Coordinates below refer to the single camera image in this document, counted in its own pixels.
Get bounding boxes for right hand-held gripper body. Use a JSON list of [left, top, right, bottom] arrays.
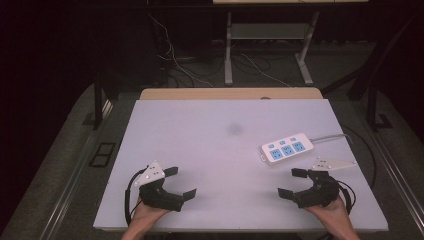
[[292, 157, 358, 210]]

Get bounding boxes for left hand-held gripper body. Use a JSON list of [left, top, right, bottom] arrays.
[[133, 160, 185, 213]]

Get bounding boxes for person's left hand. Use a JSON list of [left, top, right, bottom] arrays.
[[127, 197, 171, 232]]

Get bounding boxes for person's right hand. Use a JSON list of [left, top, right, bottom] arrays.
[[304, 195, 352, 230]]

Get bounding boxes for white power strip blue sockets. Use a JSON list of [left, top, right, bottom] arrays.
[[260, 132, 315, 167]]

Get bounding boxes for white board table cover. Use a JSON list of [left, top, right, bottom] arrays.
[[92, 98, 390, 233]]

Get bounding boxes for wooden table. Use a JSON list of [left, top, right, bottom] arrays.
[[139, 87, 324, 101]]

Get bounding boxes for black metal stand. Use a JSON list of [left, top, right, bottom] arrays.
[[82, 71, 105, 131], [365, 74, 394, 132]]

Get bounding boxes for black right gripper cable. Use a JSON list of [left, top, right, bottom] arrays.
[[334, 179, 357, 215]]

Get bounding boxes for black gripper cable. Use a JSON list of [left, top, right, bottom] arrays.
[[123, 167, 149, 228], [334, 179, 357, 215]]

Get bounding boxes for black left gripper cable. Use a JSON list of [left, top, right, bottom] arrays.
[[123, 167, 149, 228]]

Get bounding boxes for grey power strip cable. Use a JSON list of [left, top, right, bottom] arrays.
[[309, 133, 354, 145]]

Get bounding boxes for black floor cable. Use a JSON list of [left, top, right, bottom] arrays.
[[342, 124, 378, 189]]

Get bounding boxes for black rectangular floor frame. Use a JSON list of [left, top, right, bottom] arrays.
[[88, 142, 117, 168]]

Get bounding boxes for metal floor rail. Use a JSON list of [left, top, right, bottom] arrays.
[[348, 99, 424, 228], [39, 99, 115, 240]]

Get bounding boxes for short white floor cable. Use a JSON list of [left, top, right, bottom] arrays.
[[239, 53, 292, 88]]

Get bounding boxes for long white floor cable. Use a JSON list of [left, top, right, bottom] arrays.
[[147, 12, 215, 88]]

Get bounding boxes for white metal desk frame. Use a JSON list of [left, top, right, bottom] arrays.
[[212, 0, 370, 87]]

